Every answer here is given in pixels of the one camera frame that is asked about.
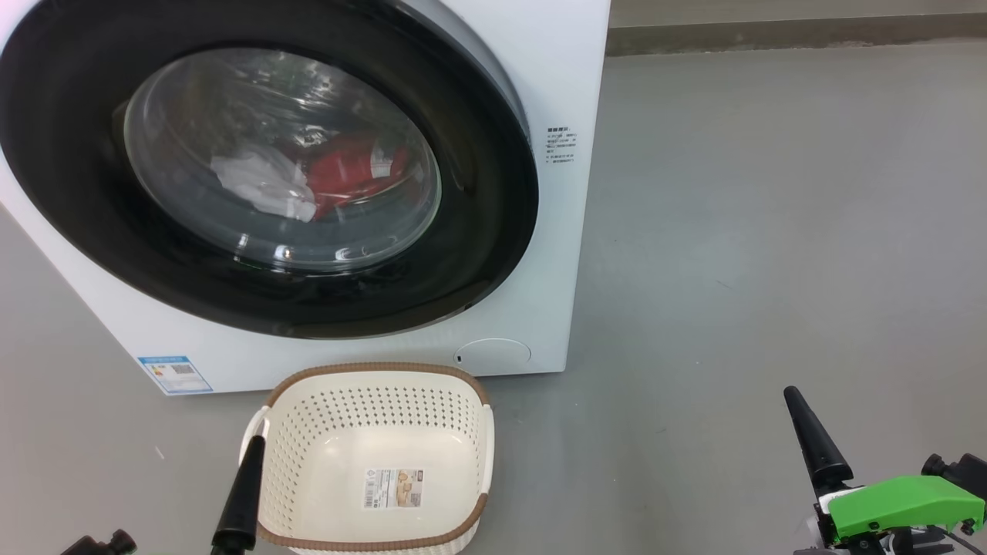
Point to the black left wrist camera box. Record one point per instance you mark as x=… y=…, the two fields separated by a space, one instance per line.
x=116 y=543

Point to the printed food package label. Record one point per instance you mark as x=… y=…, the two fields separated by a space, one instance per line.
x=393 y=489

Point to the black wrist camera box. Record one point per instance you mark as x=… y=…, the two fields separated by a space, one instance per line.
x=964 y=466
x=116 y=543

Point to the black round glass washer door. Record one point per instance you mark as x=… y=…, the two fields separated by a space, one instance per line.
x=478 y=231

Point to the small printed text label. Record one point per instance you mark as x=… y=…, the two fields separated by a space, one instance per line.
x=560 y=146

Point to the white front-load washing machine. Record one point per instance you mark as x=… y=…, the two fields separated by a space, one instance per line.
x=555 y=77

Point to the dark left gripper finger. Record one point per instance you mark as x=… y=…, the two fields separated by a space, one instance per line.
x=243 y=501

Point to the cream basket with brown rim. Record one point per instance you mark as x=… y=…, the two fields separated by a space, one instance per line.
x=385 y=432

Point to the red garment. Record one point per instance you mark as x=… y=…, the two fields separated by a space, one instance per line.
x=347 y=173

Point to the round white filter cover flap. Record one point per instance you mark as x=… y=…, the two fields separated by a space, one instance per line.
x=493 y=356

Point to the blue energy label sticker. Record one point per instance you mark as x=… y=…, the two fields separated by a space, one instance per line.
x=176 y=375

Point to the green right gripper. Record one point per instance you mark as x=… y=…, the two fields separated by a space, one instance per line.
x=902 y=505

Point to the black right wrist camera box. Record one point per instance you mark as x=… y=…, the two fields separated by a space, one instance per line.
x=964 y=466

